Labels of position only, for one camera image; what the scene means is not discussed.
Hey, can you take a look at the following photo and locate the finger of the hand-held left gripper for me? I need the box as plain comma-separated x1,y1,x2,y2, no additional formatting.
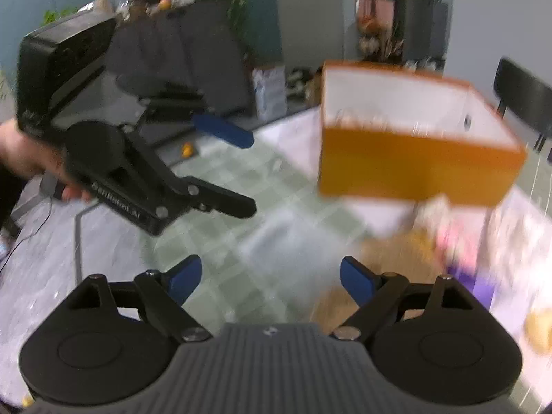
142,83,255,150
171,176,258,219

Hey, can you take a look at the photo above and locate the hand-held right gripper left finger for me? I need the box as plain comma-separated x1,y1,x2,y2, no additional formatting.
65,254,213,342

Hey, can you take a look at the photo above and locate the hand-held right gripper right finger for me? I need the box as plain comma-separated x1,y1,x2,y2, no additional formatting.
331,256,488,341

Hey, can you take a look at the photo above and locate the orange cardboard box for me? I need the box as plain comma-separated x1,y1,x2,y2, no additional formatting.
318,61,529,208

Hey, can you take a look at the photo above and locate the brown soft toy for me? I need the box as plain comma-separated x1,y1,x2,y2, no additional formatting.
310,228,434,333

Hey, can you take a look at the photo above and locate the pink soft toy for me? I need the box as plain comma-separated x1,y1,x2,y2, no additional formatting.
435,219,480,269

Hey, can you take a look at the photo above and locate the yellow soft toy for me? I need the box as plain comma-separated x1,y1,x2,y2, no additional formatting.
524,309,552,357

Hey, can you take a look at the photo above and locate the person's left hand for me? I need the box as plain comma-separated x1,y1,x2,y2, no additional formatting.
0,118,93,203

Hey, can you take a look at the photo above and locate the green checked tablecloth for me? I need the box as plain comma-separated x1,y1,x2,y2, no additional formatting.
142,129,367,328

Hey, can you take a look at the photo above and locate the white paper bag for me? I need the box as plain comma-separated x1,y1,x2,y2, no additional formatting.
252,66,288,124

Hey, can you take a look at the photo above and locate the white printed paper mat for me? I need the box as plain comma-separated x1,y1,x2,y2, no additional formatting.
241,106,552,397

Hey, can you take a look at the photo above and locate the dried flower bunch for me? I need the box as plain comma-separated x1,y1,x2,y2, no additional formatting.
357,17,405,63

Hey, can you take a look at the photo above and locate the tall black cabinet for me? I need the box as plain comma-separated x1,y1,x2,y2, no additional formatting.
396,0,450,63

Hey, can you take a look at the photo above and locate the black chair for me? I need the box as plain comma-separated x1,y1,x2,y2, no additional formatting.
493,57,552,151

